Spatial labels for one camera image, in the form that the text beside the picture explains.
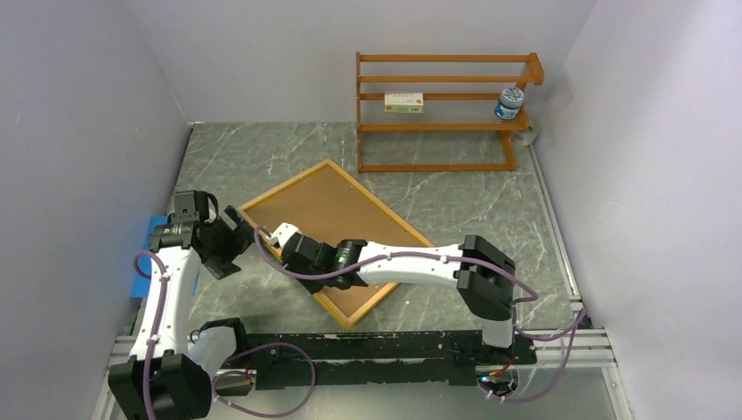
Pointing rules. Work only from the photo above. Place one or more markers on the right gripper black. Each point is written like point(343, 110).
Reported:
point(314, 285)

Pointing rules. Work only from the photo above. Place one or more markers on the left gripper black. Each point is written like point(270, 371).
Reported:
point(240, 239)

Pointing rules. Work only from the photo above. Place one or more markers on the brown frame backing board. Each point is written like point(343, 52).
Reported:
point(329, 205)

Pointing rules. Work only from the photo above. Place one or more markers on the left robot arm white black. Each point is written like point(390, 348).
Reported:
point(168, 301)

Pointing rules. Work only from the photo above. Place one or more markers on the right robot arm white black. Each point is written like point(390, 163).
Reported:
point(479, 272)

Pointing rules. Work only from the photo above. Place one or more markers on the white red medicine box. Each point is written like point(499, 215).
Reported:
point(404, 102)

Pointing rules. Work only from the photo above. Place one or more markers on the orange wooden shelf rack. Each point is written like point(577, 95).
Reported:
point(460, 93)

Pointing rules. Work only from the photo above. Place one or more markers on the clear tape roll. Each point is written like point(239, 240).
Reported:
point(527, 136)

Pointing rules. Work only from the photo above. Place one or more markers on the white blue jar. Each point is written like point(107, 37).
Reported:
point(509, 103)

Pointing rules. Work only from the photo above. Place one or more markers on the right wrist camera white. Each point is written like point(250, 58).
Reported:
point(280, 236)

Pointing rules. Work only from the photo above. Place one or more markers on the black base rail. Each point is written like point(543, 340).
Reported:
point(456, 357)

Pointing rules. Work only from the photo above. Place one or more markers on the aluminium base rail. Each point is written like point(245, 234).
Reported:
point(558, 351)

